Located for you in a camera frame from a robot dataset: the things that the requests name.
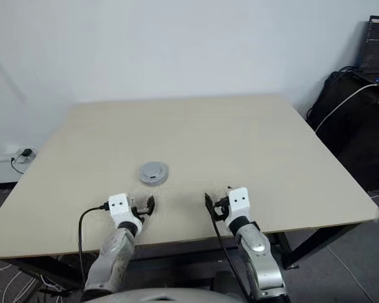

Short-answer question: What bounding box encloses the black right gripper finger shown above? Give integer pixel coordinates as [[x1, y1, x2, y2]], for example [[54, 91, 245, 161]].
[[204, 192, 217, 219]]

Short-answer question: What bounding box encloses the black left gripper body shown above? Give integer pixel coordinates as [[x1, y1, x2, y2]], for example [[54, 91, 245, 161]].
[[129, 197, 148, 222]]

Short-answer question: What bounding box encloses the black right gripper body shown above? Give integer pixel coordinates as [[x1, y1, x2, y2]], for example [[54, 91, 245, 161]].
[[215, 196, 231, 222]]

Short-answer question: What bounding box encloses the round silver motor housing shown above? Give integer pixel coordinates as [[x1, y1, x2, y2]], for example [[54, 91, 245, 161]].
[[138, 165, 171, 187]]

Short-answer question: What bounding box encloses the round silver motor lid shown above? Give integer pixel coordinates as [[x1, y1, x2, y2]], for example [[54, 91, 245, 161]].
[[141, 160, 167, 178]]

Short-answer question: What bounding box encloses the grey robot torso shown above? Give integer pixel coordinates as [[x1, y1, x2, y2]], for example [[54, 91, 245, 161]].
[[109, 286, 241, 303]]

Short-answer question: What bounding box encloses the black floor stand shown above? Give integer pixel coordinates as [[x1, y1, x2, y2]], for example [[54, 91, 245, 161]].
[[34, 274, 71, 296]]

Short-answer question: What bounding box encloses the large black bag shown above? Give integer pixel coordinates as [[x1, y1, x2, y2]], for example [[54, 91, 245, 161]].
[[306, 71, 379, 192]]

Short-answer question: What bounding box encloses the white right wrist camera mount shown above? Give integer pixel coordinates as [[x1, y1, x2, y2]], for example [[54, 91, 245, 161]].
[[226, 187, 250, 222]]

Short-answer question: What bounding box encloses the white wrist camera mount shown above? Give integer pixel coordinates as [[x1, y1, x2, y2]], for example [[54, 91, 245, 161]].
[[226, 187, 250, 222], [108, 193, 143, 227]]

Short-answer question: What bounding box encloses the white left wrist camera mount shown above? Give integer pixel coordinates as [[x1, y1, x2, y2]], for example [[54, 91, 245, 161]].
[[108, 193, 143, 227]]

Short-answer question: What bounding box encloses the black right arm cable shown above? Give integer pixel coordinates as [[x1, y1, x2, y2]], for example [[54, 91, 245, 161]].
[[210, 197, 255, 303]]

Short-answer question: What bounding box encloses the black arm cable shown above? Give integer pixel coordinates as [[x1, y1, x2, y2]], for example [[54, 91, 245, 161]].
[[78, 205, 110, 282], [210, 197, 255, 303]]

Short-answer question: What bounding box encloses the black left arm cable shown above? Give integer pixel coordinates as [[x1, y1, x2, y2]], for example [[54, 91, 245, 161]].
[[78, 205, 110, 282]]

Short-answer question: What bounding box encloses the black table frame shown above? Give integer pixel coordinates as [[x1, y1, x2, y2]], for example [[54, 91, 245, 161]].
[[8, 222, 359, 290]]

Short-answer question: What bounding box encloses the white wall outlet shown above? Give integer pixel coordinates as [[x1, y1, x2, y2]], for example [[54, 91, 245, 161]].
[[14, 147, 39, 163]]

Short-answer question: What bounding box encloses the black adapter cable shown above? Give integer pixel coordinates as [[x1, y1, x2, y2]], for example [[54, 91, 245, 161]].
[[9, 157, 26, 175]]

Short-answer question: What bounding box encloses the white cable over bag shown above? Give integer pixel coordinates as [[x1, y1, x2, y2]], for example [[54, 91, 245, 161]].
[[314, 83, 376, 133]]

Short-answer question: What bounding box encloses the black laptop cable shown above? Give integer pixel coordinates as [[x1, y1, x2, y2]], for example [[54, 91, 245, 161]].
[[339, 65, 366, 75]]

